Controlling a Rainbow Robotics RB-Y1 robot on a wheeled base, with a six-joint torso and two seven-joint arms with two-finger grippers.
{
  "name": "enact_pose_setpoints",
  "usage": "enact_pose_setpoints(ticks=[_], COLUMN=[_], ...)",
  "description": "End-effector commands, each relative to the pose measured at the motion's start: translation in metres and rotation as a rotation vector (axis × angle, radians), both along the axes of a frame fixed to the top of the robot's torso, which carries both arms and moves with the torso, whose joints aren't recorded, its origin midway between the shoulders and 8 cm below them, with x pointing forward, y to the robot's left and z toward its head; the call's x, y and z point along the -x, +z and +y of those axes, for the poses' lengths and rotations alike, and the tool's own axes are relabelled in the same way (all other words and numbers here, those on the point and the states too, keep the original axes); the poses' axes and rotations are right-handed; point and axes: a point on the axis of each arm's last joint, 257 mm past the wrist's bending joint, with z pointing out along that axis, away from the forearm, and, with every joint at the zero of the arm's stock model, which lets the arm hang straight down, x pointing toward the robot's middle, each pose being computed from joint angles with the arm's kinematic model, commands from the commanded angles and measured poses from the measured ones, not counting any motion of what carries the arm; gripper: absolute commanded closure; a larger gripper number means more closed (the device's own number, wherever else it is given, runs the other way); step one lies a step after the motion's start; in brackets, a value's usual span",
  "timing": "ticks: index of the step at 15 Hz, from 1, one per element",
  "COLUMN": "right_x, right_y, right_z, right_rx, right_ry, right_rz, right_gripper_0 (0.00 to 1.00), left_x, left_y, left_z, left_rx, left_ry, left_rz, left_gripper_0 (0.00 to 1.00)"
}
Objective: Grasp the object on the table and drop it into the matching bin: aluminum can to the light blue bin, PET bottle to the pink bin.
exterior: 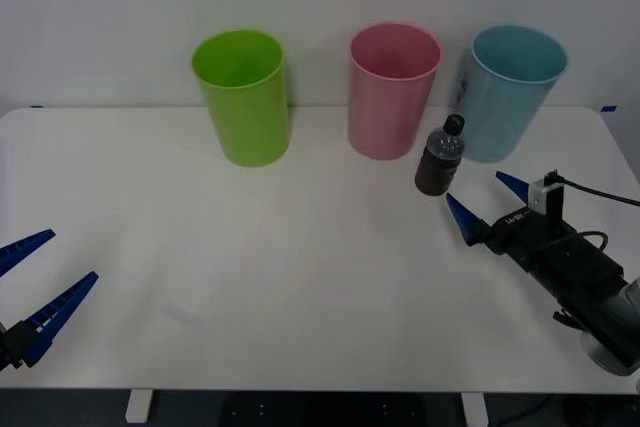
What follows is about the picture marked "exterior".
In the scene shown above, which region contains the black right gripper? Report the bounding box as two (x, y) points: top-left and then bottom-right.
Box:
(445, 170), (627, 301)

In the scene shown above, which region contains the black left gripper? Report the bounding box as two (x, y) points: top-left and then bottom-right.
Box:
(0, 228), (100, 372)

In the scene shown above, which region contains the dark bottle with black cap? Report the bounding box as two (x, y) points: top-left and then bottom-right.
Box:
(414, 113), (468, 197)

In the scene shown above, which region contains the pale blue plastic bin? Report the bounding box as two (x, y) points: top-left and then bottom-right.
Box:
(452, 23), (570, 164)

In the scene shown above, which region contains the pink plastic bin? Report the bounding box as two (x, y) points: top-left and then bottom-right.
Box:
(347, 21), (443, 162)

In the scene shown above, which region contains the white table leg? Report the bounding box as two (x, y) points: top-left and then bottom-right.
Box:
(460, 391), (489, 427)
(124, 389), (153, 424)

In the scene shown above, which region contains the green plastic bin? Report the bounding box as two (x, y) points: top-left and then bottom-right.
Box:
(190, 29), (292, 168)

